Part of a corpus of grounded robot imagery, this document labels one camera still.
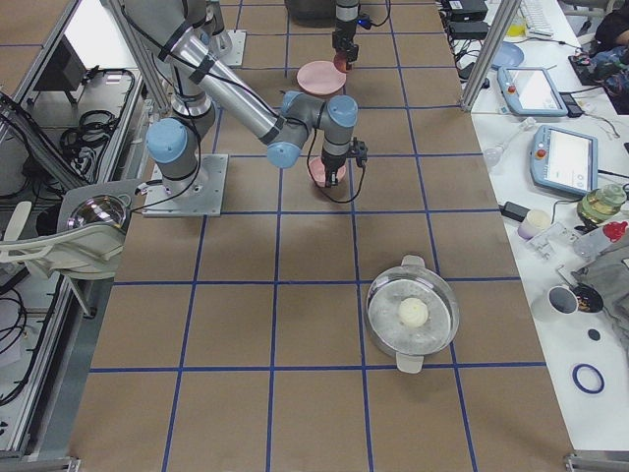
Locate blue plate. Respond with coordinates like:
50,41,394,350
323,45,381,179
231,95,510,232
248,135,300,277
491,41,525,70

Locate aluminium frame post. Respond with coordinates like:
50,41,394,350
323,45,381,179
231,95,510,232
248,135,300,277
460,0,520,112

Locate white chair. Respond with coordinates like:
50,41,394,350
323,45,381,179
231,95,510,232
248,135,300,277
1,201,125,280

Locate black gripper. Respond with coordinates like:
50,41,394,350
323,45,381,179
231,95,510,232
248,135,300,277
332,14,372,62
320,140,368,188

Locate blue rubber ring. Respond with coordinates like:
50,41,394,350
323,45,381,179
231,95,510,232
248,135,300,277
571,363,605,394

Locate white steamed bun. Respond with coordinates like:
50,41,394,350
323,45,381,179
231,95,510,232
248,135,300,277
397,297,429,328

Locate far blue teach pendant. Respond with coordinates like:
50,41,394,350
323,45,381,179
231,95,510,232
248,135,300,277
496,67,568,117

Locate near blue teach pendant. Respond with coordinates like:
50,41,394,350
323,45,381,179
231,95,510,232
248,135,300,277
529,125,599,196

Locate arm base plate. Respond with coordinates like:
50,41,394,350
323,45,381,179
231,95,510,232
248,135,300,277
141,153,229,217
209,29,247,68

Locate white mug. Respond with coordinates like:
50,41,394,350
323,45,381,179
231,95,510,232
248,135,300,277
531,285,579,322

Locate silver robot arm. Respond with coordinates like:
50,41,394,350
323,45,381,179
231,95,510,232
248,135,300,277
123,1,368,187
332,0,373,69

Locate pink bowl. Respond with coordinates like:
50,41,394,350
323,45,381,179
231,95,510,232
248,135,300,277
309,156,347,188

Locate pink plate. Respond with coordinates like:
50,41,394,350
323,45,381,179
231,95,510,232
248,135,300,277
297,61,347,95

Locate blue teach pendant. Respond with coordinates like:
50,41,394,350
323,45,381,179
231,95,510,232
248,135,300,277
529,125,599,196
496,67,568,117

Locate red apple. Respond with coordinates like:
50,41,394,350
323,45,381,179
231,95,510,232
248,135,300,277
333,52,352,74

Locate metal dome lamp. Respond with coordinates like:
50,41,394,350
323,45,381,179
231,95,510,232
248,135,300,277
66,195,129,230

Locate glass steamer pot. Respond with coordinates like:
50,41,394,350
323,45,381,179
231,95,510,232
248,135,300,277
365,255,460,374

